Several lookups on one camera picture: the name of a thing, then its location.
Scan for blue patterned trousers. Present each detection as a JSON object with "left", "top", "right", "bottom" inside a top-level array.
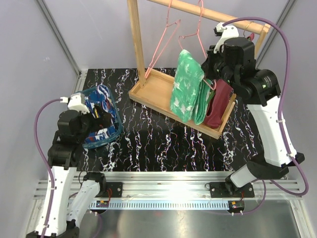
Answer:
[{"left": 81, "top": 84, "right": 123, "bottom": 149}]

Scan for black marbled table mat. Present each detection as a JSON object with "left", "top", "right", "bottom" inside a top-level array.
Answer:
[{"left": 77, "top": 68, "right": 263, "bottom": 172}]

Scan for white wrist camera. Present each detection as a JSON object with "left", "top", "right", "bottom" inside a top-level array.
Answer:
[
  {"left": 213, "top": 22, "right": 239, "bottom": 54},
  {"left": 60, "top": 92, "right": 90, "bottom": 114}
]

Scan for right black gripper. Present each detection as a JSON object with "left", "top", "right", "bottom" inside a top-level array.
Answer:
[{"left": 203, "top": 45, "right": 239, "bottom": 89}]

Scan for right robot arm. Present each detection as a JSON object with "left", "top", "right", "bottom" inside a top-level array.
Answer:
[{"left": 202, "top": 37, "right": 305, "bottom": 196}]

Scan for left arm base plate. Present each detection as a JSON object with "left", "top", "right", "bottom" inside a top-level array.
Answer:
[{"left": 97, "top": 182, "right": 123, "bottom": 198}]

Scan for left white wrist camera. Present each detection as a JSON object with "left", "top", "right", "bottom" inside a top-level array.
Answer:
[{"left": 60, "top": 92, "right": 90, "bottom": 114}]

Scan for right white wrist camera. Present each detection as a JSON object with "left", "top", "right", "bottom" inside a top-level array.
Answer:
[{"left": 213, "top": 22, "right": 239, "bottom": 54}]

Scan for maroon garment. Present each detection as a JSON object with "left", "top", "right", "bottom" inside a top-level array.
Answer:
[{"left": 203, "top": 33, "right": 235, "bottom": 129}]

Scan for translucent blue plastic bin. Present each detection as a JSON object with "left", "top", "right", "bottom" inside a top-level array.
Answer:
[{"left": 67, "top": 84, "right": 123, "bottom": 149}]

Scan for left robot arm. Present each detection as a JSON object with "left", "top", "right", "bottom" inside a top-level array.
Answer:
[{"left": 27, "top": 105, "right": 111, "bottom": 238}]

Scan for green patterned trousers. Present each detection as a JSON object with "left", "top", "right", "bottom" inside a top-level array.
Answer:
[{"left": 170, "top": 49, "right": 216, "bottom": 125}]

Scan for pink wire hanger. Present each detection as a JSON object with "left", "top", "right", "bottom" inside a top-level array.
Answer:
[
  {"left": 178, "top": 0, "right": 216, "bottom": 90},
  {"left": 145, "top": 0, "right": 181, "bottom": 79}
]

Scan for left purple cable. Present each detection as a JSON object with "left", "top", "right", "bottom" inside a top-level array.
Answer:
[{"left": 33, "top": 98, "right": 67, "bottom": 238}]

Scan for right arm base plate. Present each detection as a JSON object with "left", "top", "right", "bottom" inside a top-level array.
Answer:
[{"left": 205, "top": 182, "right": 255, "bottom": 198}]

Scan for aluminium mounting rail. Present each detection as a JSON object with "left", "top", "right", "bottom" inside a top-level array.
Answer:
[{"left": 33, "top": 170, "right": 303, "bottom": 210}]

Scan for wooden clothes rack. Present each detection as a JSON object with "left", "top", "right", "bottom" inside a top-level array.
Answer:
[{"left": 127, "top": 0, "right": 270, "bottom": 139}]

